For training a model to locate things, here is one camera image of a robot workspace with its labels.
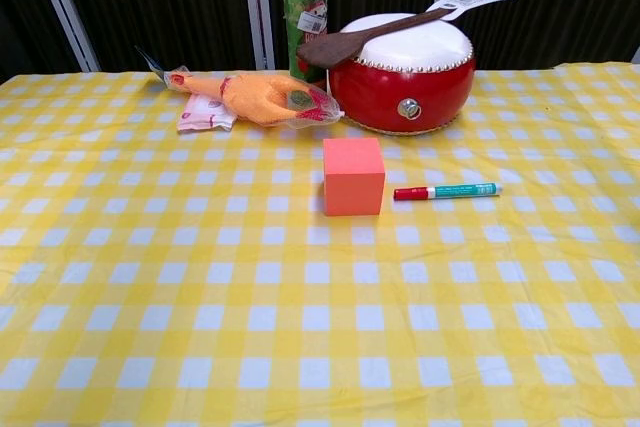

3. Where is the green chips can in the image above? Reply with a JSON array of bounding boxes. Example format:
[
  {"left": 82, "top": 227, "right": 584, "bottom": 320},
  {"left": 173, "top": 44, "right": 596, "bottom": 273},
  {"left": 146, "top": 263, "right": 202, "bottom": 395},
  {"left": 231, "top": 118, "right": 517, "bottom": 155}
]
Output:
[{"left": 280, "top": 0, "right": 331, "bottom": 88}]

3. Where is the pink orange cube block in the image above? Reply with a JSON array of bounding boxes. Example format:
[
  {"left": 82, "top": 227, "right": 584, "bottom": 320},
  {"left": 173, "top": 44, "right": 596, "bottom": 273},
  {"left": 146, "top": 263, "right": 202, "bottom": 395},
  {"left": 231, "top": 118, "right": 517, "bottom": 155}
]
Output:
[{"left": 322, "top": 137, "right": 387, "bottom": 218}]

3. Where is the yellow white checkered tablecloth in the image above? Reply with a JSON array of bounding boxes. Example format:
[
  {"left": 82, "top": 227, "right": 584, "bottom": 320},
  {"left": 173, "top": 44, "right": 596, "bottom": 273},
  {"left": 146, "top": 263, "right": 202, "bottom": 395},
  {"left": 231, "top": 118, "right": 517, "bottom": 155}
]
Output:
[{"left": 0, "top": 62, "right": 640, "bottom": 427}]

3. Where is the red drum with white skin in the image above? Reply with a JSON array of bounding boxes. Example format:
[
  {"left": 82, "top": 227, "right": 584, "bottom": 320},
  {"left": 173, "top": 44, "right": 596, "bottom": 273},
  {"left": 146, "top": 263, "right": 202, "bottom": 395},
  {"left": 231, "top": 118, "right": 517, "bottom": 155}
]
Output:
[{"left": 328, "top": 12, "right": 476, "bottom": 137}]

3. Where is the rubber chicken in mesh bag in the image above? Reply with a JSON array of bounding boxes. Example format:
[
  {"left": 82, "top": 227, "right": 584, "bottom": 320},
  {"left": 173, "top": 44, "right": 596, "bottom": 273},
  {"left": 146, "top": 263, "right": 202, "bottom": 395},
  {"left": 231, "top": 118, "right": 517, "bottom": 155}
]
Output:
[{"left": 163, "top": 65, "right": 346, "bottom": 130}]

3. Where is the pink white snack packet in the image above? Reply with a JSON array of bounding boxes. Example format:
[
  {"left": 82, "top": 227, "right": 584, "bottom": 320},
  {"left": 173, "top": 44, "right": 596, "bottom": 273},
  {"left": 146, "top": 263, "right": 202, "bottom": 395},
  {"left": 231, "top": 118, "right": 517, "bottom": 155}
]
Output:
[{"left": 176, "top": 93, "right": 238, "bottom": 133}]

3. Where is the dark wooden spatula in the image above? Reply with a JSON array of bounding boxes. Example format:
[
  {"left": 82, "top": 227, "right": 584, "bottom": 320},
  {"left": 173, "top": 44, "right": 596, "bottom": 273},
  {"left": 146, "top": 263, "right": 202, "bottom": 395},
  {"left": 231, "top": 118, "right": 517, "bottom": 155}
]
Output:
[{"left": 296, "top": 5, "right": 456, "bottom": 70}]

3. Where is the green marker with red cap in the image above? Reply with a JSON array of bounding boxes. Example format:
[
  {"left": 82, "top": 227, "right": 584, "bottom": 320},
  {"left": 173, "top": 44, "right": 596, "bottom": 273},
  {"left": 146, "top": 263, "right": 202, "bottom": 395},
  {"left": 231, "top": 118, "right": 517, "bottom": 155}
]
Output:
[{"left": 393, "top": 182, "right": 504, "bottom": 202}]

